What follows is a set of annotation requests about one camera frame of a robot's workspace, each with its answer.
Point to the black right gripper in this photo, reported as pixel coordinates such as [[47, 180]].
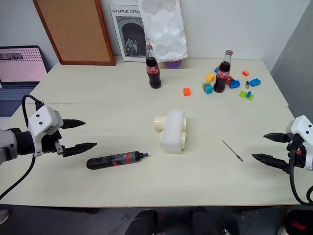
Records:
[[297, 153]]

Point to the grey panel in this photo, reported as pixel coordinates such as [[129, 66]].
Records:
[[296, 61]]

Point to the small orange toy brick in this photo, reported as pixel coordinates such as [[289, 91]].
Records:
[[245, 73]]

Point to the small metal cylinder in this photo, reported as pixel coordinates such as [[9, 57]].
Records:
[[247, 84]]

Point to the white shoe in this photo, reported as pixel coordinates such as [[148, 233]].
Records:
[[3, 216]]

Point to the green toy brick plate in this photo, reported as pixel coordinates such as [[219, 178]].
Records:
[[243, 95]]

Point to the purple round dish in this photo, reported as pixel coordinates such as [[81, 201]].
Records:
[[173, 64]]

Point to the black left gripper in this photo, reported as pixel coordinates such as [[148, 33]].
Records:
[[50, 144]]

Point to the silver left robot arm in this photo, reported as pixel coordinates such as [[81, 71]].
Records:
[[11, 144]]

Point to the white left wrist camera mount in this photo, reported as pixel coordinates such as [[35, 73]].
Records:
[[40, 120]]

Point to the dark rounded shape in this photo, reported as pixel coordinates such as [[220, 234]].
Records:
[[143, 222], [204, 221]]

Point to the cork board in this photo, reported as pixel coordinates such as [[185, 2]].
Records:
[[73, 31]]

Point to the yellow toy brick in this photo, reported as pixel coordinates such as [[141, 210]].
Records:
[[210, 77]]

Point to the multicoloured stacked toy bricks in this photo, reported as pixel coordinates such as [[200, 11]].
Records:
[[207, 88]]

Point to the black red electric screwdriver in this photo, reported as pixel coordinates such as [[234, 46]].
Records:
[[115, 159]]

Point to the black shape with red mark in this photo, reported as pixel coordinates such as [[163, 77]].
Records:
[[299, 222]]

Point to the graphic design poster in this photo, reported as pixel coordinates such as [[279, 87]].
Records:
[[129, 36]]

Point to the white foam block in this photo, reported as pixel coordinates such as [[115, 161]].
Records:
[[173, 132]]

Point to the red toy brick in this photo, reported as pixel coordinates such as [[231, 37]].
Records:
[[229, 80]]

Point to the white foam packaging sheet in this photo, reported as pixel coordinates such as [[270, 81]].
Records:
[[163, 29]]

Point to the thin metal screwdriver bit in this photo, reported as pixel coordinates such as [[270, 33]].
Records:
[[232, 150]]

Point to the laptop with pink screen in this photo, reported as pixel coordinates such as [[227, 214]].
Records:
[[19, 71]]

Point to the glass cola bottle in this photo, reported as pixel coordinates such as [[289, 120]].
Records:
[[153, 73], [222, 78]]

